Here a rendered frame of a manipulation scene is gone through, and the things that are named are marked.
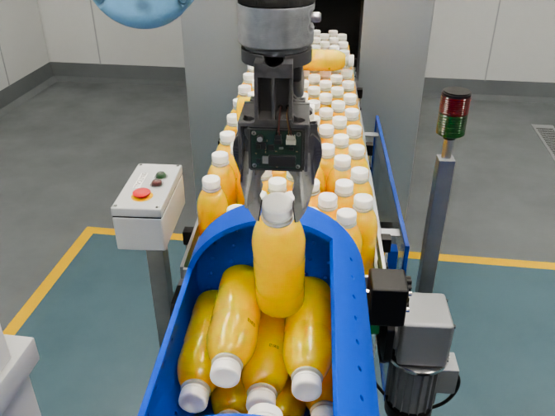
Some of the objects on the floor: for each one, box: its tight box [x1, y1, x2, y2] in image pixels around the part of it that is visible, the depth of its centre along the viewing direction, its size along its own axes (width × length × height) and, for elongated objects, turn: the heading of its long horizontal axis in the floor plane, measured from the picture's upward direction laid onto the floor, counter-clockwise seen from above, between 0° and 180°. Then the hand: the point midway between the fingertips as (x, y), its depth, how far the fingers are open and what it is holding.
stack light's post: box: [415, 154, 456, 293], centre depth 159 cm, size 4×4×110 cm
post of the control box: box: [146, 246, 173, 348], centre depth 150 cm, size 4×4×100 cm
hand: (277, 208), depth 69 cm, fingers closed on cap, 4 cm apart
